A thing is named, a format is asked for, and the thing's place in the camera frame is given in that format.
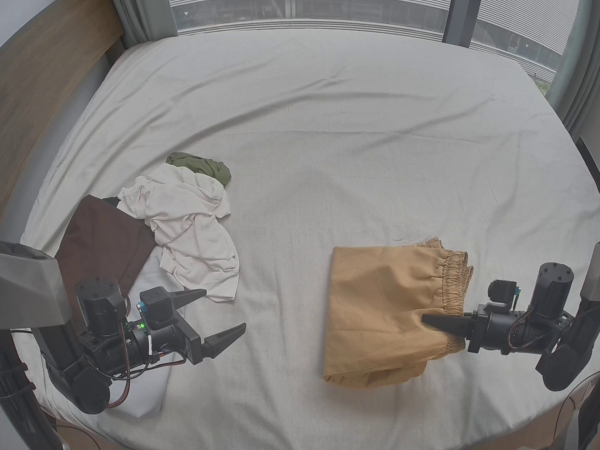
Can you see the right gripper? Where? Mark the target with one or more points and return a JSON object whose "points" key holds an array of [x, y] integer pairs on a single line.
{"points": [[492, 331]]}

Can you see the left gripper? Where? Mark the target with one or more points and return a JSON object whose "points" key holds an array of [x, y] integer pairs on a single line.
{"points": [[176, 340]]}

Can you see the tan shorts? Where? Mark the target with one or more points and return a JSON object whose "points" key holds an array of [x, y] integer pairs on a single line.
{"points": [[375, 307]]}

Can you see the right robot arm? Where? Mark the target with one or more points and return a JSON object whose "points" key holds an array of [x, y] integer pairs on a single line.
{"points": [[555, 288]]}

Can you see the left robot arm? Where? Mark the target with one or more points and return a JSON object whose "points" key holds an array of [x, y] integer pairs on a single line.
{"points": [[101, 307]]}

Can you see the bed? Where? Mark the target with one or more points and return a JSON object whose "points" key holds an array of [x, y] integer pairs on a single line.
{"points": [[328, 110]]}

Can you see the cream garment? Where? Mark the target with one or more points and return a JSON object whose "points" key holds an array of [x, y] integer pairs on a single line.
{"points": [[197, 242]]}

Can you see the pale grey garment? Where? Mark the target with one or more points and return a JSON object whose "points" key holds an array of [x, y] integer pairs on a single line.
{"points": [[145, 392]]}

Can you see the brown garment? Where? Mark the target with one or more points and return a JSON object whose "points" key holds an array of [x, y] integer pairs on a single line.
{"points": [[103, 237]]}

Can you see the green garment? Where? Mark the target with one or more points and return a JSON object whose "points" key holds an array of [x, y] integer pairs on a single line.
{"points": [[206, 164]]}

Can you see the grey-green curtain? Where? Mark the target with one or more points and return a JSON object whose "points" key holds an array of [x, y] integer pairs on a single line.
{"points": [[140, 7], [579, 40]]}

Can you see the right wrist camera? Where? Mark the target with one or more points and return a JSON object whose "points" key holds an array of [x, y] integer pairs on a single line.
{"points": [[501, 291]]}

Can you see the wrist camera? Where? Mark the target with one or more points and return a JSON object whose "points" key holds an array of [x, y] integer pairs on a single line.
{"points": [[157, 305], [501, 291]]}

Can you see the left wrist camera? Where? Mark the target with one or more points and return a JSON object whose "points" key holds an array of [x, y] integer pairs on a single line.
{"points": [[157, 305]]}

